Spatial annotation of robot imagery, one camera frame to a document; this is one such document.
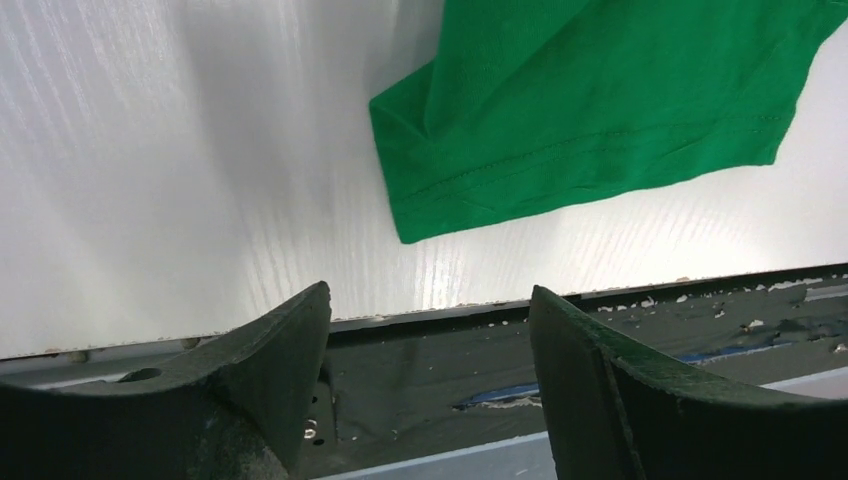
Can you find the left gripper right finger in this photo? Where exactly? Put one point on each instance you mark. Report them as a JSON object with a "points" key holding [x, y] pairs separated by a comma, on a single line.
{"points": [[615, 408]]}

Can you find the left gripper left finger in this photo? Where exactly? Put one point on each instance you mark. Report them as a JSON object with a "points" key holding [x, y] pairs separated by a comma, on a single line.
{"points": [[232, 408]]}

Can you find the green t-shirt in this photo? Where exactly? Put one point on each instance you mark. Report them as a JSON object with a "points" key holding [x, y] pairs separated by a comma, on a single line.
{"points": [[530, 106]]}

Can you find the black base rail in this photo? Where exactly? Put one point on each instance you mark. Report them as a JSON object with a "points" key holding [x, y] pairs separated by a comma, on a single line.
{"points": [[413, 388]]}

